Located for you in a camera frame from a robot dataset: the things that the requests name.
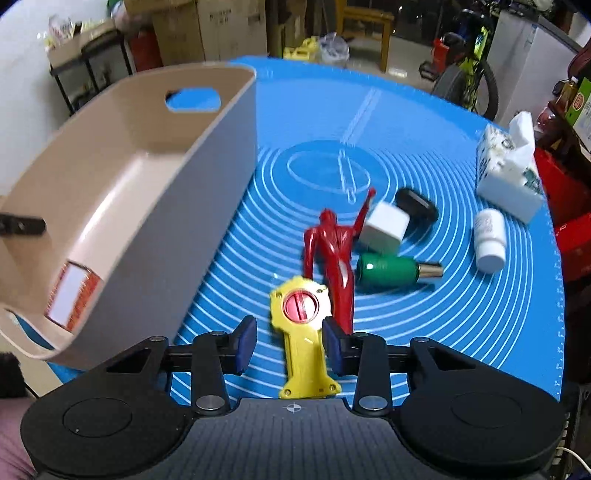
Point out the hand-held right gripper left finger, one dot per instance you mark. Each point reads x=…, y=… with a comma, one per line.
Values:
x=245, y=346

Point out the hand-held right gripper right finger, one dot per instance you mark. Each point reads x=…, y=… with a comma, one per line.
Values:
x=333, y=347

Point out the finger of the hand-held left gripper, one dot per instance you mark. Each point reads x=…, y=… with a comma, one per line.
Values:
x=21, y=225

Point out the green bottle with gold cap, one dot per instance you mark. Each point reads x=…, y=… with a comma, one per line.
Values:
x=388, y=270

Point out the beige plastic storage bin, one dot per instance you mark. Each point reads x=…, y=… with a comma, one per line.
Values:
x=138, y=184

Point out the white cube charger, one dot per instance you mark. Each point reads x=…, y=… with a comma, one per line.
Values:
x=383, y=226

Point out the black oval case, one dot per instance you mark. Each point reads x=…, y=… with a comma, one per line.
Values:
x=421, y=205

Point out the white pill bottle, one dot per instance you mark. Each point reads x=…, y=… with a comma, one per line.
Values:
x=490, y=240

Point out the blue silicone mat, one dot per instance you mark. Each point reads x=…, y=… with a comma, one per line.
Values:
x=461, y=323

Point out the black metal rack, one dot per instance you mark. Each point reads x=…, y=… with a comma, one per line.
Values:
x=92, y=60

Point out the red appliance box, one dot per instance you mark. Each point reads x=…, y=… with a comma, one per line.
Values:
x=145, y=48

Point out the person's pink clothing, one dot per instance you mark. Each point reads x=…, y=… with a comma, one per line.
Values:
x=11, y=443

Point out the white tissue pack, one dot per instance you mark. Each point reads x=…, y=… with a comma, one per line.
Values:
x=503, y=184

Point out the stack of red boxes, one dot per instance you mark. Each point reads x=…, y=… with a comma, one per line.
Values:
x=568, y=221

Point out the tall brown cardboard box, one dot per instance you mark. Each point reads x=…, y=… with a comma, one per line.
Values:
x=212, y=27

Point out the yellow plastic jug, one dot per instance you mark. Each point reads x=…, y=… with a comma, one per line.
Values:
x=300, y=50

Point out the clear plastic bag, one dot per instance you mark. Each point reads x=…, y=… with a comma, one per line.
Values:
x=333, y=48

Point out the green and black bicycle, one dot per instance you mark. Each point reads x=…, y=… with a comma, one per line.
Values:
x=471, y=69

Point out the amber drink bottle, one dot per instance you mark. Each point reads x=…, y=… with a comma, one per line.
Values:
x=565, y=97

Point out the white chest freezer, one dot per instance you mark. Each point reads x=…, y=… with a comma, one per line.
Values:
x=521, y=60

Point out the green and white carton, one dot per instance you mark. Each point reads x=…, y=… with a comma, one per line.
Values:
x=582, y=108

